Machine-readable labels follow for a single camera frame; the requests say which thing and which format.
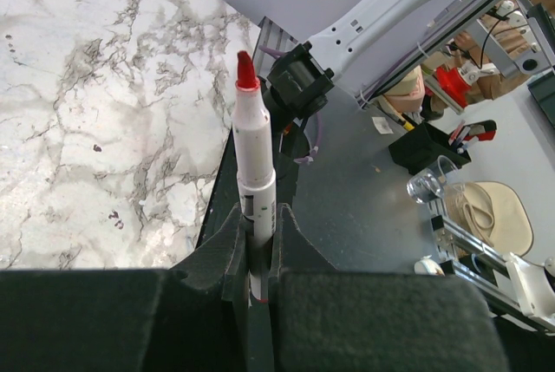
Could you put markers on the black pen holder box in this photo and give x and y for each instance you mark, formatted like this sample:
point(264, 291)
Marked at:
point(420, 147)

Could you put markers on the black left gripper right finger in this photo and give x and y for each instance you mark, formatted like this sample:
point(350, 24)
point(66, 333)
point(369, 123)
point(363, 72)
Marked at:
point(323, 319)

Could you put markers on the person in background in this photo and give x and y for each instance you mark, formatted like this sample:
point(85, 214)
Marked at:
point(491, 58)

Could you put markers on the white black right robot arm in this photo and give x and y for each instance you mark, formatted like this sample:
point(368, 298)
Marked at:
point(300, 79)

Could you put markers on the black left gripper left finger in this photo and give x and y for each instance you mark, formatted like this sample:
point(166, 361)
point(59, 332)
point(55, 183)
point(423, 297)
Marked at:
point(191, 317)

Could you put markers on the clear plastic cup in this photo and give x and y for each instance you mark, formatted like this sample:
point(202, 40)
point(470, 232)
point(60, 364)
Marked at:
point(431, 182)

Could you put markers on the white red-tipped pen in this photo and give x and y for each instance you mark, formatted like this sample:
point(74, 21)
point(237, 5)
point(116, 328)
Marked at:
point(256, 176)

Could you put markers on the beige cloth hat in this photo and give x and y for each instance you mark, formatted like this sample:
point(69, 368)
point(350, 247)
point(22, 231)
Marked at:
point(493, 213)

